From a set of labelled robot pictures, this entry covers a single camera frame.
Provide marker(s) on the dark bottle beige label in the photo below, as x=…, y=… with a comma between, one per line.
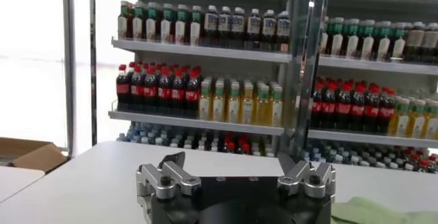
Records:
x=430, y=42
x=414, y=40

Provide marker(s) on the dark bottle white blue label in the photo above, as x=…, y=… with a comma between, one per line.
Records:
x=211, y=23
x=237, y=25
x=224, y=24
x=254, y=26
x=269, y=27
x=283, y=29

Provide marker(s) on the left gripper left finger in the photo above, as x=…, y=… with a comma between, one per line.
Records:
x=164, y=181

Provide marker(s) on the black window frame post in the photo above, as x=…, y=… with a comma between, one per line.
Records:
x=93, y=57

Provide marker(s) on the yellow juice bottle green cap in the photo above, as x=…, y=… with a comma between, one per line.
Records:
x=219, y=106
x=418, y=124
x=263, y=109
x=432, y=125
x=248, y=108
x=233, y=107
x=276, y=110
x=402, y=122
x=205, y=105

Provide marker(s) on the brown cardboard box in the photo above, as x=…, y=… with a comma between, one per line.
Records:
x=31, y=157

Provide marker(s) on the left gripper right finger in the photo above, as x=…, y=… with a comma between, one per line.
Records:
x=308, y=181

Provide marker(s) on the cola bottle red cap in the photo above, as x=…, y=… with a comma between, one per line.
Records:
x=357, y=110
x=137, y=91
x=164, y=93
x=150, y=91
x=343, y=109
x=192, y=96
x=386, y=113
x=178, y=94
x=329, y=108
x=372, y=111
x=316, y=107
x=122, y=90

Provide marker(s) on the grey metal shelf rack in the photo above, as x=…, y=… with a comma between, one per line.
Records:
x=376, y=66
x=198, y=51

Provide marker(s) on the light green t-shirt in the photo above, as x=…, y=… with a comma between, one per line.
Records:
x=376, y=213

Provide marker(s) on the grey window frame post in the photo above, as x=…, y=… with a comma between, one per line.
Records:
x=69, y=57

